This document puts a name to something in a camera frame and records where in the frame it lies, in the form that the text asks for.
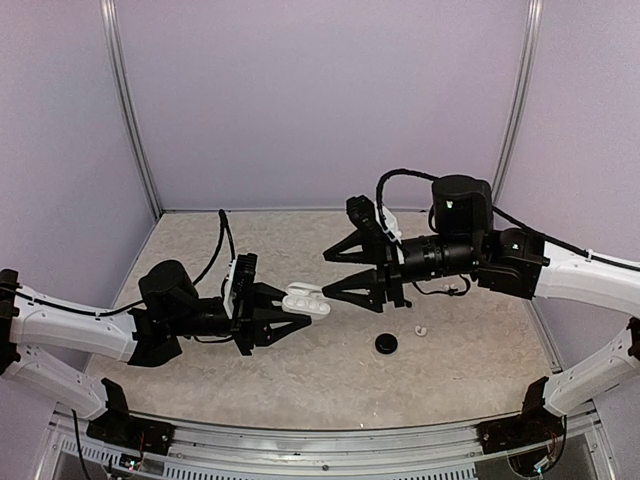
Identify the front aluminium rail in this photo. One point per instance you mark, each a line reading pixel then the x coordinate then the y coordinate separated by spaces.
pixel 208 451

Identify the white earbud with black tip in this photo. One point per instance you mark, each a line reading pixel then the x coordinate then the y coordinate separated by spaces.
pixel 451 289

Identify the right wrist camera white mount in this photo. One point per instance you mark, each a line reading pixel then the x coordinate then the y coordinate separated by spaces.
pixel 364 215

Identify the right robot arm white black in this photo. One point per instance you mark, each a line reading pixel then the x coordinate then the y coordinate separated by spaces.
pixel 519 261

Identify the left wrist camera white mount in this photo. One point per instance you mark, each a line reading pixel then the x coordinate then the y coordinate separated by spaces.
pixel 241 274

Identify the right aluminium frame post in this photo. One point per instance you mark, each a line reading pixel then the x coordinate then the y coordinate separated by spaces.
pixel 519 98

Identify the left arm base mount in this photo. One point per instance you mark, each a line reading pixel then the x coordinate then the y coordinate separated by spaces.
pixel 134 433

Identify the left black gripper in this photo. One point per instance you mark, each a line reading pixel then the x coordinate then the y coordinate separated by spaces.
pixel 252 314

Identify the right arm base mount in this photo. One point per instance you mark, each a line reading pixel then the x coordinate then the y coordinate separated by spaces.
pixel 513 432

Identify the left aluminium frame post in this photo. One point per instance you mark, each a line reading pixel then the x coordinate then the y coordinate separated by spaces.
pixel 115 52

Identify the white earbud charging case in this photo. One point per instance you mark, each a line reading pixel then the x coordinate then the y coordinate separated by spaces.
pixel 305 299

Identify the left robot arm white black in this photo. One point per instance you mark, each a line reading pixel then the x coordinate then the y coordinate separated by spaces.
pixel 148 335

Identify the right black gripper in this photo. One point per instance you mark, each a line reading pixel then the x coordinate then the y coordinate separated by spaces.
pixel 376 280

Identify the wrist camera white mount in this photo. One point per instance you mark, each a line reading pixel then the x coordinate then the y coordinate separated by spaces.
pixel 364 215
pixel 241 274

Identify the aluminium frame post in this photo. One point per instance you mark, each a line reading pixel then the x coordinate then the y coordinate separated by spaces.
pixel 519 98
pixel 115 52

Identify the black round disc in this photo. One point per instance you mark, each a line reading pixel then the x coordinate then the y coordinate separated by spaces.
pixel 386 343

